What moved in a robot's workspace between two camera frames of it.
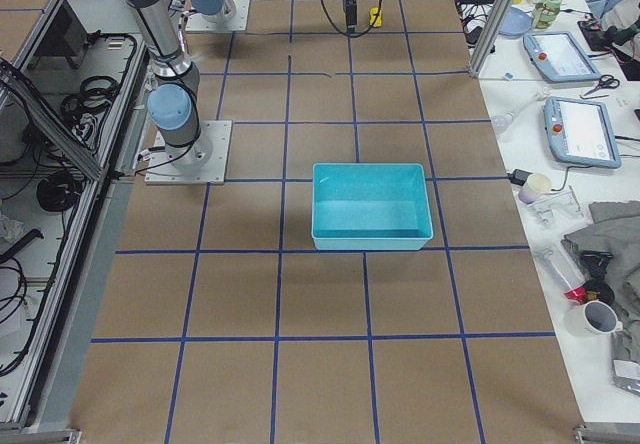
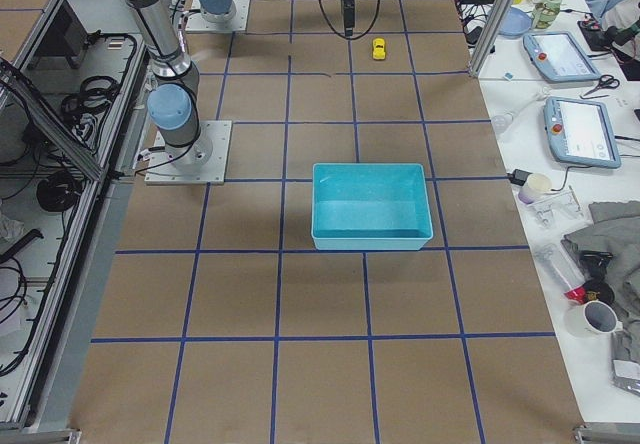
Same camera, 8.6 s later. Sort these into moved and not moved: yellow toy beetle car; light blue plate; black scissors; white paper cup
Moved: yellow toy beetle car
Not moved: white paper cup; light blue plate; black scissors
